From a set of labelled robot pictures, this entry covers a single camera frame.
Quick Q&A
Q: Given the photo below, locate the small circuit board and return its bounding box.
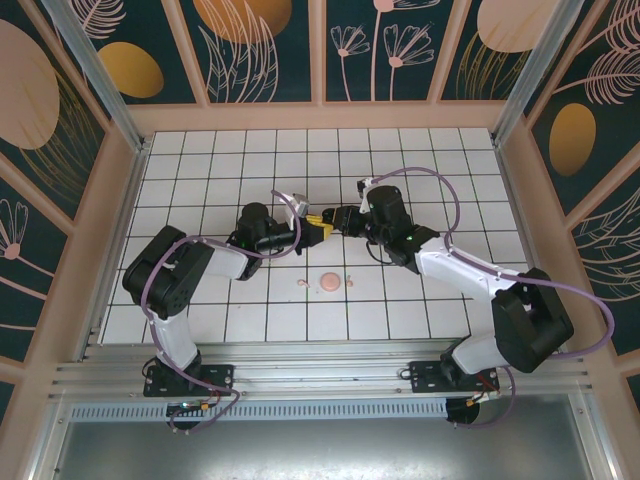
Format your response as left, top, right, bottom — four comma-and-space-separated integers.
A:
166, 398, 214, 417

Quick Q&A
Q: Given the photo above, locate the grey metal sheet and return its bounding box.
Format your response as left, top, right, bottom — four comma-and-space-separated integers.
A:
29, 419, 616, 480

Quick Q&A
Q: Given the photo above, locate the black round disc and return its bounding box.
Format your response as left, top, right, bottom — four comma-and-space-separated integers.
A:
443, 397, 482, 428

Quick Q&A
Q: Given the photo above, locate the thin black cable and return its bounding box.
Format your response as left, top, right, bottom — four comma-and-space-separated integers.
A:
363, 238, 401, 265

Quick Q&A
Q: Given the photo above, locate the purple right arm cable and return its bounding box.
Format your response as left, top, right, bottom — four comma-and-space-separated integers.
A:
369, 166, 615, 431

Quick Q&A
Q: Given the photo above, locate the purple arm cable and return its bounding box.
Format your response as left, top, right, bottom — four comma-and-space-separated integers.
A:
141, 188, 307, 435
369, 166, 615, 431

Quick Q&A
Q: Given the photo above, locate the aluminium table side rail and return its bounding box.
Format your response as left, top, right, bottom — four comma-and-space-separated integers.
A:
79, 142, 151, 362
494, 142, 589, 364

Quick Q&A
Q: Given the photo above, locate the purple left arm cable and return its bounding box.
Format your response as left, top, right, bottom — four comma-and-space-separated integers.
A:
141, 188, 307, 435

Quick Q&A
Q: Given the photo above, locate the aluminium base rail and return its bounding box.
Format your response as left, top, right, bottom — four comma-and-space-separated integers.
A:
47, 339, 604, 401

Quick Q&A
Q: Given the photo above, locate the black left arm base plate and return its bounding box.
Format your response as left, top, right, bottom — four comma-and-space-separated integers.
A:
143, 363, 236, 399

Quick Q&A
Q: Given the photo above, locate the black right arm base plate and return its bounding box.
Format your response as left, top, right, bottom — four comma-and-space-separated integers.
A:
408, 359, 501, 396

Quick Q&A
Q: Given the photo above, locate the grey slotted cable duct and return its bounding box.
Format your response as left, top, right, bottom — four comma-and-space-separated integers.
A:
69, 398, 450, 422

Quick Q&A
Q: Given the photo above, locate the aluminium frame post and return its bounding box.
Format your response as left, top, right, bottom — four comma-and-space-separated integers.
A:
491, 0, 570, 147
49, 0, 152, 154

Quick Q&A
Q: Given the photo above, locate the yellow connector with red wires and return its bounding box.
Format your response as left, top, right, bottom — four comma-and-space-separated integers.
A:
464, 382, 502, 407

